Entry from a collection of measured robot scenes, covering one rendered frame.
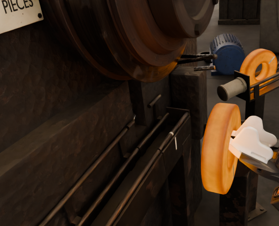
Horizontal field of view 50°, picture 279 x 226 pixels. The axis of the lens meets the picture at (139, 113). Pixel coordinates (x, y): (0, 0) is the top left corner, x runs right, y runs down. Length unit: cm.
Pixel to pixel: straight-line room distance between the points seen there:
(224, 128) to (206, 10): 30
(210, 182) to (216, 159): 5
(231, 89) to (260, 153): 61
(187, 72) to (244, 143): 48
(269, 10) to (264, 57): 229
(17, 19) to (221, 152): 39
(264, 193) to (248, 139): 119
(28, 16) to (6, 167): 25
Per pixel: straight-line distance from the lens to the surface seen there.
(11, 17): 54
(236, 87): 111
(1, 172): 52
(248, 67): 113
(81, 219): 65
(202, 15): 66
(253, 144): 50
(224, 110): 50
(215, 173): 48
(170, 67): 73
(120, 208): 63
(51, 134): 57
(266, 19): 348
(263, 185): 172
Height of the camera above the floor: 114
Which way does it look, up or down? 28 degrees down
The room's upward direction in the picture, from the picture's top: 8 degrees counter-clockwise
